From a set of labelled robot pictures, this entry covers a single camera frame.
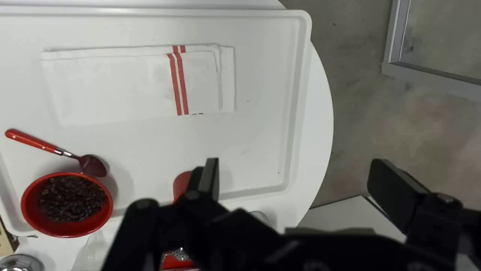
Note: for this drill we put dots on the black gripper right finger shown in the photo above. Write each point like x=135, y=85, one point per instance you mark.
x=396, y=193

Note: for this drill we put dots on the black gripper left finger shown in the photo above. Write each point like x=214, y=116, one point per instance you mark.
x=210, y=181

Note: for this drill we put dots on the white towel with red stripes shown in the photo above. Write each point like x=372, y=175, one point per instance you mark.
x=111, y=85

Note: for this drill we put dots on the large white plastic tray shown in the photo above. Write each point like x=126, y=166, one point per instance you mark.
x=250, y=140

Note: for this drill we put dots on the dark coffee beans heap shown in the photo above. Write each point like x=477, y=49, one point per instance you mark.
x=70, y=198

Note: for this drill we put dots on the red bowl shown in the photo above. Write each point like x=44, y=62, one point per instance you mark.
x=31, y=217

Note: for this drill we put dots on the small metal bowl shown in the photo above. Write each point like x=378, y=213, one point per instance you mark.
x=17, y=264

